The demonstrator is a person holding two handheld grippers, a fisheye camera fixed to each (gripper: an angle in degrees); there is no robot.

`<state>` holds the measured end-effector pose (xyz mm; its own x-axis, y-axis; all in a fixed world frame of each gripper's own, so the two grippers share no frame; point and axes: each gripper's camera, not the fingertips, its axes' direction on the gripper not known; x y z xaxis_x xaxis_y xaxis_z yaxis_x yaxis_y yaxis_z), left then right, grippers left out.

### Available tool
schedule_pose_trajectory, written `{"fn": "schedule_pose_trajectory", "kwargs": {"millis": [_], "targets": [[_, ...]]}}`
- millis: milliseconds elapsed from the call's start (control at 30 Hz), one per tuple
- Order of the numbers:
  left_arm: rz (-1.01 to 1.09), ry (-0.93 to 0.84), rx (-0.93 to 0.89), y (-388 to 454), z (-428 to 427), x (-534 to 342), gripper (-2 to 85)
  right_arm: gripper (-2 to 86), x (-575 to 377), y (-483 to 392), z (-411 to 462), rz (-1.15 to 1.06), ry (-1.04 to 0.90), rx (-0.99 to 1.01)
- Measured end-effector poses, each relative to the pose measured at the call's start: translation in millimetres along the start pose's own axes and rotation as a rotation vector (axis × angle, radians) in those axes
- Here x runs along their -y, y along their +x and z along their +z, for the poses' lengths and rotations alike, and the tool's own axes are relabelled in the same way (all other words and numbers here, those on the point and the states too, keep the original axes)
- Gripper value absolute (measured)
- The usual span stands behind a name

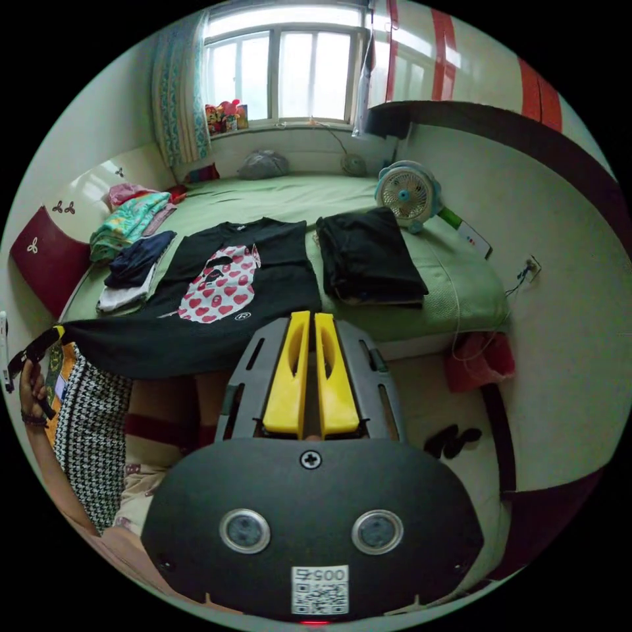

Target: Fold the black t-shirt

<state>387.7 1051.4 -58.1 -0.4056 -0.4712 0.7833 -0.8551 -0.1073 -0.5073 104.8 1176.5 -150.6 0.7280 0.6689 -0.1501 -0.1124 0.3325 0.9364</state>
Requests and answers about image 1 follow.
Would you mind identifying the patterned curtain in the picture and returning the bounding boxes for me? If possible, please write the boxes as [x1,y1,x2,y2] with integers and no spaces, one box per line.
[149,9,214,170]

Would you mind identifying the black t-shirt with heart print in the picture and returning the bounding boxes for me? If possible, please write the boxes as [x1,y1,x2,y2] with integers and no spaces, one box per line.
[61,217,325,382]

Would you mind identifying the white and red headboard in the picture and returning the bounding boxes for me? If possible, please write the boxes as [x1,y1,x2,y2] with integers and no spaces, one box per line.
[9,143,174,322]

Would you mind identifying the bed with green sheet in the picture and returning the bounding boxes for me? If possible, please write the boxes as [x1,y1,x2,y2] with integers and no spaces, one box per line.
[58,172,512,346]

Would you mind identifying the wall socket with cable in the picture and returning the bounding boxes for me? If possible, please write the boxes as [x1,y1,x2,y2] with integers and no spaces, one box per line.
[504,254,542,298]

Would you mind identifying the pile of colourful clothes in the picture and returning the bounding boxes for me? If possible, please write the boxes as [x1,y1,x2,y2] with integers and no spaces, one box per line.
[88,182,178,315]

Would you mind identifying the person's left hand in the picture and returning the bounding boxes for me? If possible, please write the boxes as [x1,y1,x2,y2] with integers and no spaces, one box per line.
[18,359,52,429]

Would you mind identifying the window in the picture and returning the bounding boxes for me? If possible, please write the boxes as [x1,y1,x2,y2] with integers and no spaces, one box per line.
[201,3,372,127]

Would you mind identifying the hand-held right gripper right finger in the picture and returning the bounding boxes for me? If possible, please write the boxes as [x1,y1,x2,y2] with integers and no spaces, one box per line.
[314,311,361,440]

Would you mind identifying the pink bag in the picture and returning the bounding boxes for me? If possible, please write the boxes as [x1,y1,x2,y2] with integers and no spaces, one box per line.
[444,331,517,394]

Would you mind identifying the white cupboard with red stripes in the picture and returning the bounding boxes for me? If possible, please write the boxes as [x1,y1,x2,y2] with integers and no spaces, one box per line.
[366,0,624,233]

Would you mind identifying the white and blue fan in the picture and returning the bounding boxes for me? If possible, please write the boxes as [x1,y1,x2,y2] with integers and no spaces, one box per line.
[375,159,444,235]

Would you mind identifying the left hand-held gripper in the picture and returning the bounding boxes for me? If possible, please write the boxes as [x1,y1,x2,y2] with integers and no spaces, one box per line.
[7,324,67,421]

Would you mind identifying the green and white carton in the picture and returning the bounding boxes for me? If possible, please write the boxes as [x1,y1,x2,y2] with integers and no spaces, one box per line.
[438,205,494,261]

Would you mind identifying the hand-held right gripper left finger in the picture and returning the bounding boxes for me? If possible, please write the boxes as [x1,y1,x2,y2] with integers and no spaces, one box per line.
[262,311,311,440]

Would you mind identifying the colourful toys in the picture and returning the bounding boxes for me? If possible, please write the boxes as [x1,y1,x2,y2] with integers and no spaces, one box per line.
[204,99,250,136]

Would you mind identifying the grey bag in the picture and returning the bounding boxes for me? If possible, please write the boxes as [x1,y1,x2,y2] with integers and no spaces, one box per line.
[236,149,291,182]

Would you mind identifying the pile of black clothes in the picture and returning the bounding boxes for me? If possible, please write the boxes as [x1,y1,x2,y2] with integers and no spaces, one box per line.
[315,207,431,310]

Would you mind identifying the person's body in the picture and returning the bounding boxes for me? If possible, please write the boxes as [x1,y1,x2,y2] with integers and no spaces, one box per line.
[43,340,238,601]

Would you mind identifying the colourful striped cushion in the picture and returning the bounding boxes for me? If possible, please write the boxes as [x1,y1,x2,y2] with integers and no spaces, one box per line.
[183,163,221,185]

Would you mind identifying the person's left forearm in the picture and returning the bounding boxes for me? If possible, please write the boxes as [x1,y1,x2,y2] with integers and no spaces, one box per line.
[22,419,102,537]

